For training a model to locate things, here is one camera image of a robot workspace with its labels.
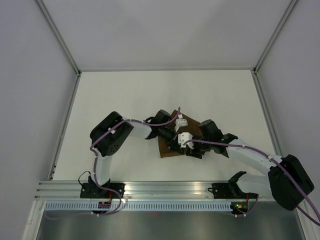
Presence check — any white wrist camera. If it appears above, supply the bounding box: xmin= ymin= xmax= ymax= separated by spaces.
xmin=174 ymin=118 xmax=188 ymax=132
xmin=177 ymin=132 xmax=194 ymax=149

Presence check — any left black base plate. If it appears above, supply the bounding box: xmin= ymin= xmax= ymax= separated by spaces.
xmin=80 ymin=182 xmax=125 ymax=199

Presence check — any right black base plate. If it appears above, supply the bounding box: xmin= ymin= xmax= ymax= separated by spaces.
xmin=207 ymin=182 xmax=258 ymax=200

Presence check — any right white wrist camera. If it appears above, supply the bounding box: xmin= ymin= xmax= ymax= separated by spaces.
xmin=177 ymin=132 xmax=194 ymax=149

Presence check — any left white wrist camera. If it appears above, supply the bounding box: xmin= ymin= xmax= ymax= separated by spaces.
xmin=174 ymin=118 xmax=188 ymax=132

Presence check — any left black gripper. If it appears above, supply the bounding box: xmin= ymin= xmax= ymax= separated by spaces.
xmin=157 ymin=126 xmax=184 ymax=155

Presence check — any brown cloth napkin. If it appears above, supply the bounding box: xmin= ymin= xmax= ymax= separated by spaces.
xmin=158 ymin=114 xmax=203 ymax=158

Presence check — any left aluminium frame post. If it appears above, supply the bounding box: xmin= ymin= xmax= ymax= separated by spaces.
xmin=33 ymin=0 xmax=81 ymax=76

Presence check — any right aluminium frame post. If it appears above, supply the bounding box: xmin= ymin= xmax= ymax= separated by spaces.
xmin=252 ymin=0 xmax=300 ymax=75

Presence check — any aluminium front rail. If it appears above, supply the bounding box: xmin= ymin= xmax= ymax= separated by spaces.
xmin=34 ymin=180 xmax=307 ymax=201

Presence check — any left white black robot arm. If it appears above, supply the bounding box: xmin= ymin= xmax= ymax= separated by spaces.
xmin=82 ymin=109 xmax=188 ymax=198

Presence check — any aluminium frame post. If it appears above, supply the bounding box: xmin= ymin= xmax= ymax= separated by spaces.
xmin=252 ymin=0 xmax=300 ymax=75
xmin=33 ymin=0 xmax=81 ymax=76

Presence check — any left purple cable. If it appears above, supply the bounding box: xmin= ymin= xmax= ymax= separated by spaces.
xmin=44 ymin=106 xmax=182 ymax=221

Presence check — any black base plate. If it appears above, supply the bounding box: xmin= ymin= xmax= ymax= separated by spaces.
xmin=207 ymin=182 xmax=258 ymax=200
xmin=80 ymin=182 xmax=125 ymax=199

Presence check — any white slotted cable duct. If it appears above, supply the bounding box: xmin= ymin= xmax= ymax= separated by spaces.
xmin=45 ymin=200 xmax=232 ymax=212

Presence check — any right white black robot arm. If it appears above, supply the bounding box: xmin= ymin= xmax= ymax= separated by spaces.
xmin=178 ymin=119 xmax=315 ymax=211

